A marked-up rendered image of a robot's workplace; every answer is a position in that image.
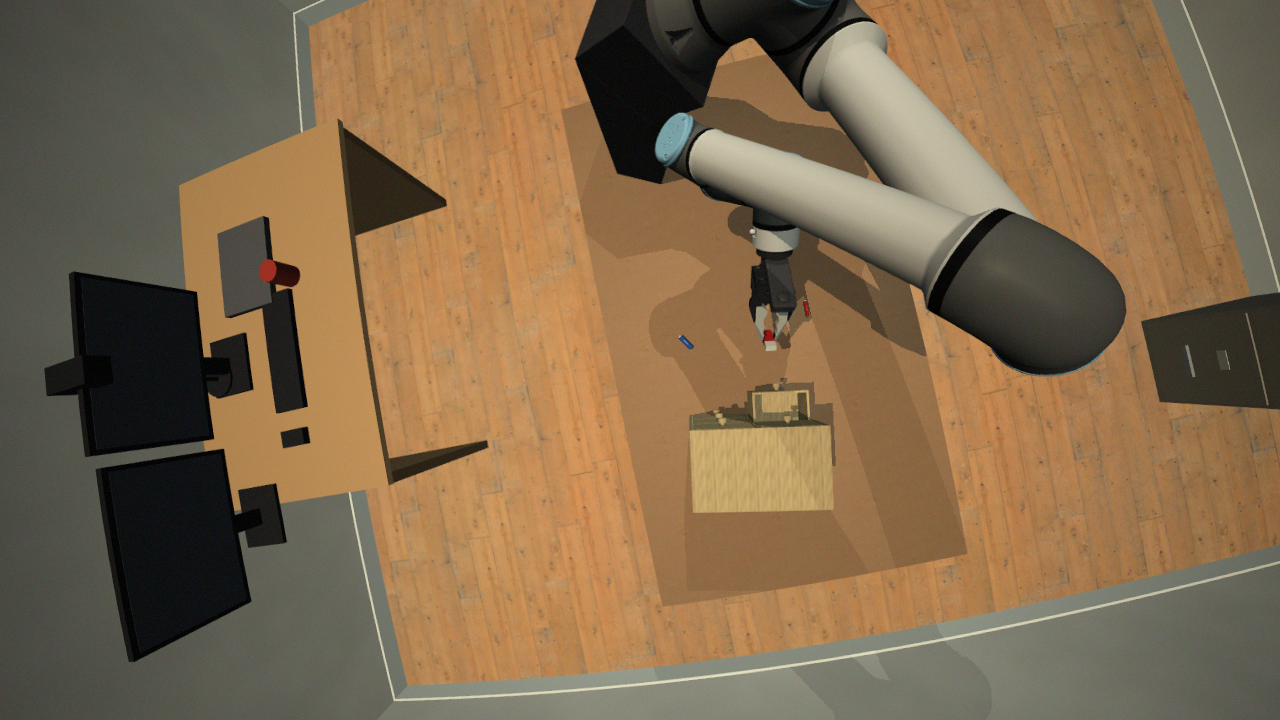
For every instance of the brown wooden chest of drawers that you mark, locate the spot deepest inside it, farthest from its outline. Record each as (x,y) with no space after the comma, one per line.
(761,469)

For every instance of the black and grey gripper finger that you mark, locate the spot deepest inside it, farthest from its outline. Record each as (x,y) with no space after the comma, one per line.
(758,313)
(780,323)

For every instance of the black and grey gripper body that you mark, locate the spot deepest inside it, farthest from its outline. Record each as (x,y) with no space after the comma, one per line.
(757,275)

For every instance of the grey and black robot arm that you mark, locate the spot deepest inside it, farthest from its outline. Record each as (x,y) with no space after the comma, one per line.
(1036,297)

